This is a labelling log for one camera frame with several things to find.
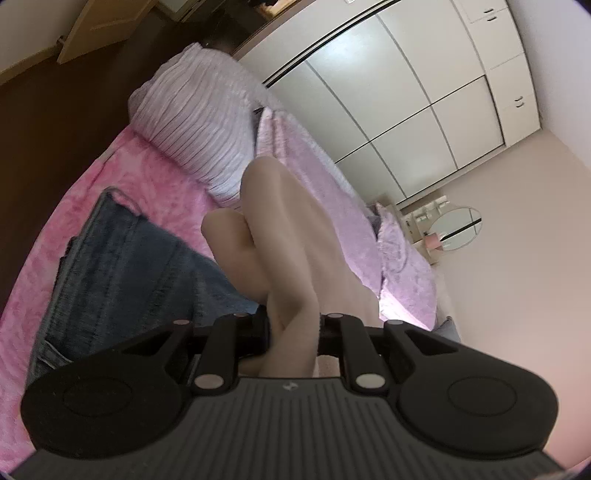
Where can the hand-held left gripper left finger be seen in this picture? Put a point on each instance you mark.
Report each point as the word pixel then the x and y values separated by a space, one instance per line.
pixel 258 337

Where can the small white shelf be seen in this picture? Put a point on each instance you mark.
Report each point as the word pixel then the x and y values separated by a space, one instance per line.
pixel 431 210

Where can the folded blue denim jeans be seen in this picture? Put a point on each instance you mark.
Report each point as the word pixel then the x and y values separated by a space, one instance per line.
pixel 129 277

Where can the wooden door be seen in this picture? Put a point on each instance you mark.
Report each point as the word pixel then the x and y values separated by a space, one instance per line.
pixel 106 23

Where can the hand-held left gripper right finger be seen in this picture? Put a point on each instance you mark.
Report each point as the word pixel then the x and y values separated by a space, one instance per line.
pixel 330 339

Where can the white sliding wardrobe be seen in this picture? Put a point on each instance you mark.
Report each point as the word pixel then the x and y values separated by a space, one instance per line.
pixel 392 92

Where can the grey-blue cushion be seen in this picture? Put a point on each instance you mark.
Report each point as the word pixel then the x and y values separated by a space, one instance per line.
pixel 449 330

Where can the white dressing table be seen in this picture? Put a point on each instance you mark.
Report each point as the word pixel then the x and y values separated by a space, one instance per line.
pixel 415 233

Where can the pink round tissue box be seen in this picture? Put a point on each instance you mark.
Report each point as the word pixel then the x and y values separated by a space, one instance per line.
pixel 434 242

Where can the oval mirror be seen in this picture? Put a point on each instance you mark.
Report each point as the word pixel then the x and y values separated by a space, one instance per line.
pixel 457 228

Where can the folded lilac blanket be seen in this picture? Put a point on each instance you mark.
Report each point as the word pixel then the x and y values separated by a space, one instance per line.
pixel 323 184

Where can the cream turtleneck sweater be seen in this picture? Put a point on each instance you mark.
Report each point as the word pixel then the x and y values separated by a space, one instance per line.
pixel 286 240

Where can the lilac striped pillow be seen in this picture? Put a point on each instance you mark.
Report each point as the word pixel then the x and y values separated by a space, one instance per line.
pixel 194 124

